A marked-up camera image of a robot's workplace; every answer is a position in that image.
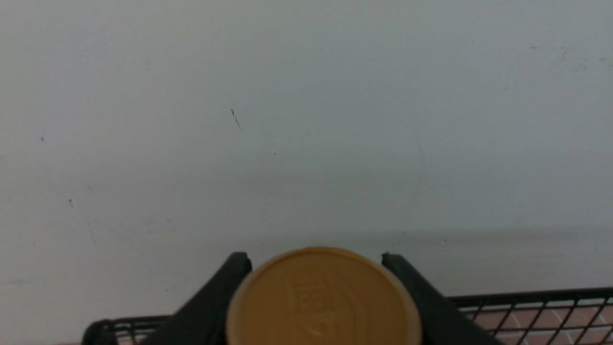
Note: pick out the black wire mesh shelf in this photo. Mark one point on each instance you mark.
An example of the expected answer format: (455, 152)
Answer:
(133, 330)

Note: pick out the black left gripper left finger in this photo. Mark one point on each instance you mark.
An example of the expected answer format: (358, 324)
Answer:
(202, 320)

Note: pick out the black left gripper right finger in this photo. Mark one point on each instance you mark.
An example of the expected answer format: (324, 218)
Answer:
(442, 322)

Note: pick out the dark vinegar bottle yellow label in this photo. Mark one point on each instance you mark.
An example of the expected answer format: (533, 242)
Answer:
(322, 296)

